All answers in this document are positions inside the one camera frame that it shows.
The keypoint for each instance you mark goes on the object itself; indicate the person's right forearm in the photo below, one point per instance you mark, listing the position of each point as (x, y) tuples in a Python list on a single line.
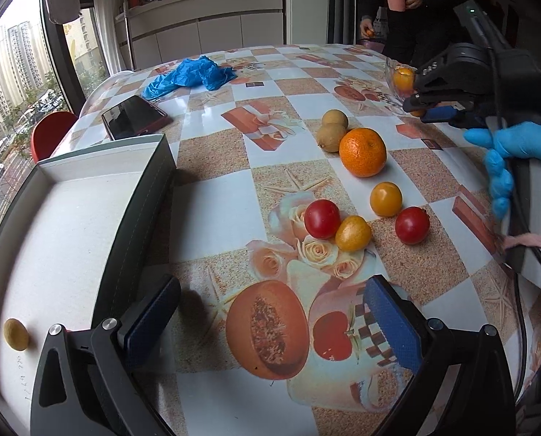
[(531, 241)]

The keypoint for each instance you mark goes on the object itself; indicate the red chair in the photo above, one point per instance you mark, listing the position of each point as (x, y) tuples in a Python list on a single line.
[(52, 134)]

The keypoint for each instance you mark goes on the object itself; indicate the yellow cherry tomato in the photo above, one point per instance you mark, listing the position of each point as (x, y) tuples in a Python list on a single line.
[(386, 199), (353, 233)]

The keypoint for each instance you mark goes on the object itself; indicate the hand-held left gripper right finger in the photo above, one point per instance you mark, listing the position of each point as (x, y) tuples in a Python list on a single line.
[(391, 322)]

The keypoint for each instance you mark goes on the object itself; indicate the white cabinet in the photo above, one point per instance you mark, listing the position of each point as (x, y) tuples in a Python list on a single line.
[(216, 22)]

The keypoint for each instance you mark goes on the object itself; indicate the printed tablecloth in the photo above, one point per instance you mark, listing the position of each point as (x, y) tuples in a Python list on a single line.
[(261, 190)]

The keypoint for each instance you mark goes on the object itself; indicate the pink cup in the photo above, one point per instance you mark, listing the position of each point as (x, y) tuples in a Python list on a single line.
[(395, 0)]

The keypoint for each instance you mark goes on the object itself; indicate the black smartphone red case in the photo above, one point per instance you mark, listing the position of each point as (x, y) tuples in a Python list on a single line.
[(134, 116)]

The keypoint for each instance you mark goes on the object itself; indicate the blue plastic gloves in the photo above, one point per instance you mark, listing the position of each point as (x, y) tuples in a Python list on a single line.
[(189, 75)]

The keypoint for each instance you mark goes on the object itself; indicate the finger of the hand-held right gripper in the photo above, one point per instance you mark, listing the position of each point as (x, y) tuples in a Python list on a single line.
[(452, 72), (438, 113)]

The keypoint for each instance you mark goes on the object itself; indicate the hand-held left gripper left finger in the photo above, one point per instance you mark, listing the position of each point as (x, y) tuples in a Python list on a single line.
[(150, 318)]

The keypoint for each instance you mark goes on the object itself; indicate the metal pole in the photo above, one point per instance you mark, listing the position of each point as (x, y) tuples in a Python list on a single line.
[(127, 22)]

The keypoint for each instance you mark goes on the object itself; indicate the white cardboard box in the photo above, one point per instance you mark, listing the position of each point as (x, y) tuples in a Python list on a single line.
[(61, 236)]

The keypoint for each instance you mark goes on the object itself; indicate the small brown longan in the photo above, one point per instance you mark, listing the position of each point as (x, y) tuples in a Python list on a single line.
[(16, 334)]

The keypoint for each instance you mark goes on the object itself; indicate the glass bowl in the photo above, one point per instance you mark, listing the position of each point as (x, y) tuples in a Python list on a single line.
[(391, 86)]

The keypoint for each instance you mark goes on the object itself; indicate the person's right hand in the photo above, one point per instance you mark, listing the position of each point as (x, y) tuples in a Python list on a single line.
[(533, 143)]

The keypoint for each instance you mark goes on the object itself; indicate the mandarin orange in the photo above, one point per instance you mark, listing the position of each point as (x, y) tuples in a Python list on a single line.
[(362, 152)]

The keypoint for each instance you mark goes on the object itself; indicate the orange in bowl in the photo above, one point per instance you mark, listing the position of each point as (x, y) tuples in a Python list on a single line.
[(417, 112), (404, 79)]

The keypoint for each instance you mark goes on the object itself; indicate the red cherry tomato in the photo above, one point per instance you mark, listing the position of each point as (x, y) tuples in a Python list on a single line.
[(412, 225), (322, 219)]

